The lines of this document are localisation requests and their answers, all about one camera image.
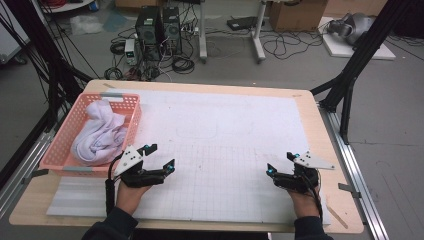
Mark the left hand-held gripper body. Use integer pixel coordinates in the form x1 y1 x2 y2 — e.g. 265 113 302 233
113 145 160 188

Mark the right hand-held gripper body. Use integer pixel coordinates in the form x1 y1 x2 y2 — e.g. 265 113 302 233
273 150 336 194

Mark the pale lilac towel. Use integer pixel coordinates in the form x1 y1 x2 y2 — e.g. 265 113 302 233
70 99 129 167

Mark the pink plastic basket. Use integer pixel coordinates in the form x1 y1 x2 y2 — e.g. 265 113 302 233
39 92 143 178

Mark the person's left hand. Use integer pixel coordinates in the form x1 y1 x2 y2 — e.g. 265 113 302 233
114 181 152 216

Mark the person's right hand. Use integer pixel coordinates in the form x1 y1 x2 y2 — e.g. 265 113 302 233
287 189 322 219

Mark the thin wooden stick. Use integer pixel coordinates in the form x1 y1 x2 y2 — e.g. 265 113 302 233
325 203 350 230

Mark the white grid mat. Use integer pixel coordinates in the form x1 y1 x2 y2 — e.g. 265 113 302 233
46 88 332 226

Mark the grey power supply unit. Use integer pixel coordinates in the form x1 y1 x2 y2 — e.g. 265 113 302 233
124 38 139 66

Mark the white floor board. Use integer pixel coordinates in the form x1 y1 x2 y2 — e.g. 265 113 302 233
318 16 397 61

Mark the black computer tower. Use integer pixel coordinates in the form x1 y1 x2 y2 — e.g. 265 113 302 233
161 6 183 56
134 6 164 62

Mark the white metal stand leg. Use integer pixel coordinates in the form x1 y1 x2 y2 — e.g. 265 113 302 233
251 0 268 64
198 0 209 64

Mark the black metal stand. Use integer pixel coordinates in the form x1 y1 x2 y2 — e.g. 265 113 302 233
0 0 94 134
309 0 416 146

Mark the blue sheet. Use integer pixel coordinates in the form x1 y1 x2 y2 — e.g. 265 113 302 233
102 11 130 33

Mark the clear plastic bag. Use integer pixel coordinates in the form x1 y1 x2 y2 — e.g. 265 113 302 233
69 14 103 36

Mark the brown cardboard box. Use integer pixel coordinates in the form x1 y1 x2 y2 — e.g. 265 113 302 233
324 0 390 18
269 0 329 33
114 0 168 10

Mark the black flat device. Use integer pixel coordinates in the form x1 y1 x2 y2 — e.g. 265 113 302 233
226 16 265 32

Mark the grey rounded device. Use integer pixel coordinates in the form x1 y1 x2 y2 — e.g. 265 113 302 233
327 12 377 46

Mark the round white table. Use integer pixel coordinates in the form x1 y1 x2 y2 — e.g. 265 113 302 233
39 0 97 14

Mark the left hand-held gripper cable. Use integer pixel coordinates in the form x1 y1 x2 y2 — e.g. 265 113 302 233
105 153 125 216

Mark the hand-held gripper cable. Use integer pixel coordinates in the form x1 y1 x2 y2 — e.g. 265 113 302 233
308 173 325 224
105 153 125 216

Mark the right hand-held gripper cable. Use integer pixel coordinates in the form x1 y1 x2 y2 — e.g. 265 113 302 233
308 173 325 224

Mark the grey metal bracket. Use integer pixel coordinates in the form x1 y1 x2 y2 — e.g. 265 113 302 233
337 182 363 200
21 168 50 185

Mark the aluminium rail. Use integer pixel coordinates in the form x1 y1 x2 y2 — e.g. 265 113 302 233
0 131 56 219
319 105 390 240

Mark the coiled black cable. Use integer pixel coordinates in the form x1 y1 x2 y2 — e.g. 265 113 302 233
171 55 196 75
103 66 124 81
109 41 126 56

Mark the tangle of black cables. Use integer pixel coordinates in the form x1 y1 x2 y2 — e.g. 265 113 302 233
261 28 327 61

